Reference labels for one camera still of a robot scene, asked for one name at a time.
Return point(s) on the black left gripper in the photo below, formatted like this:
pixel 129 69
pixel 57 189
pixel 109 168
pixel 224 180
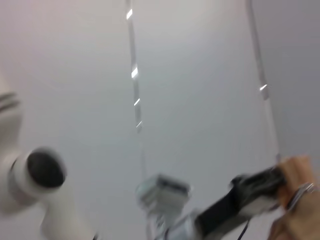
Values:
pixel 225 212

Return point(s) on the khaki canvas food bag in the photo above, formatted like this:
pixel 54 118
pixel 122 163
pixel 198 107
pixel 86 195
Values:
pixel 295 170

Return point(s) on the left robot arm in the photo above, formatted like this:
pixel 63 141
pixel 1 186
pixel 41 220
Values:
pixel 57 212

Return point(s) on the silver zipper pull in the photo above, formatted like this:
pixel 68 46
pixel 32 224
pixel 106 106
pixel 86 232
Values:
pixel 302 192

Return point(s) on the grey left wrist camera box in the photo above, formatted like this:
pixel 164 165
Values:
pixel 162 195

